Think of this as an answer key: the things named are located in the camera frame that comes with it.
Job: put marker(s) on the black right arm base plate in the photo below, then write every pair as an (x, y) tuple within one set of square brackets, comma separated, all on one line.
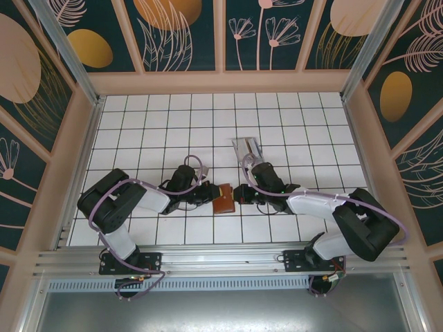
[(294, 261)]

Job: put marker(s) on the brown leather card holder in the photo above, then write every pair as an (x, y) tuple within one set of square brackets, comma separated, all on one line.
[(225, 205)]

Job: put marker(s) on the wall panel pink fern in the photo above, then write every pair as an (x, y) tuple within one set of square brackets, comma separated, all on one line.
[(422, 186)]

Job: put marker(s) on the wall panel single pink flower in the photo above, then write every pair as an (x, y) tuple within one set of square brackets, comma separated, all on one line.
[(14, 180)]

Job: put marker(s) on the clear plastic card case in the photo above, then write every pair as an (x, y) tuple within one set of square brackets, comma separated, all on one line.
[(242, 152)]

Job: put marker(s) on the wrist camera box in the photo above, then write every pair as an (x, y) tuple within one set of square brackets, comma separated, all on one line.
[(250, 163), (205, 172)]

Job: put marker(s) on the aluminium frame post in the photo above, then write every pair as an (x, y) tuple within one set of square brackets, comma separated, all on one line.
[(373, 52), (69, 55)]

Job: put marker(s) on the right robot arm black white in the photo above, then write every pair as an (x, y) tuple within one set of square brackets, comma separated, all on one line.
[(311, 205)]

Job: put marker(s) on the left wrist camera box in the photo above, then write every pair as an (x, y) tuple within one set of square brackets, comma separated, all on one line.
[(205, 172)]

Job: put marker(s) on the wall panel pink flowers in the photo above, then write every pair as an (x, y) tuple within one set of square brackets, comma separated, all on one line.
[(263, 34)]

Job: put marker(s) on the wall panel gold oval fern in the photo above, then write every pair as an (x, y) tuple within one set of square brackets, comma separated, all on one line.
[(408, 86)]

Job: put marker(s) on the dark framed picture left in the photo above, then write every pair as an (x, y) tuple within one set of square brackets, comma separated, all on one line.
[(24, 69)]

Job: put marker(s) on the grey metal sheet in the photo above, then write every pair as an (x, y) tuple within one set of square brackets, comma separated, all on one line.
[(221, 311)]

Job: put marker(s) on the wall panel pink oval grass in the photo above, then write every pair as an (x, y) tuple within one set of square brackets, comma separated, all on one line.
[(342, 34)]

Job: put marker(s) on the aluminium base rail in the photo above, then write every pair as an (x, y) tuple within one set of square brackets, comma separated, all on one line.
[(221, 257)]

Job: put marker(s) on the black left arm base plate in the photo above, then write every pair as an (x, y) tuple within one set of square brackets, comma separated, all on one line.
[(152, 263)]

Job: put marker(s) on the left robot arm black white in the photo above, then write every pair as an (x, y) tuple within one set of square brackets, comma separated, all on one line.
[(152, 202)]

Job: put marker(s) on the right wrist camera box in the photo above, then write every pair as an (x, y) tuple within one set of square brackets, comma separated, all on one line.
[(250, 163)]

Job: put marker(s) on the aluminium side rail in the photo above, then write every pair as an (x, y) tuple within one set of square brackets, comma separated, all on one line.
[(81, 155)]

